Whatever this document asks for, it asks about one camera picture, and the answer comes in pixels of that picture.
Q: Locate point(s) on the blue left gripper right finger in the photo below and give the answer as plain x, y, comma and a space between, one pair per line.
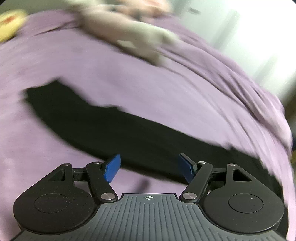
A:
188, 167

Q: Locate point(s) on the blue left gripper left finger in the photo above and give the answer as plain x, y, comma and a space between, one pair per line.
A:
111, 167

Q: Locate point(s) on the black garment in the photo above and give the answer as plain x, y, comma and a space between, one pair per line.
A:
144, 145

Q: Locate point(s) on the purple bed blanket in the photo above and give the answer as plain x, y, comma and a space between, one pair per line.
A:
199, 92

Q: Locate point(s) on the white plush toy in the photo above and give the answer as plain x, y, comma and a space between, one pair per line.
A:
137, 38

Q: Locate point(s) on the white wardrobe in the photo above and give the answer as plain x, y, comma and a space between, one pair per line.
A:
258, 35

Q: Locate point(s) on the pink plush toy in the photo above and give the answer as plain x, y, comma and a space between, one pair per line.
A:
133, 8

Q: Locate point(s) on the yellow plush toy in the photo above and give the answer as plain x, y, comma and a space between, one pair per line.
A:
11, 22

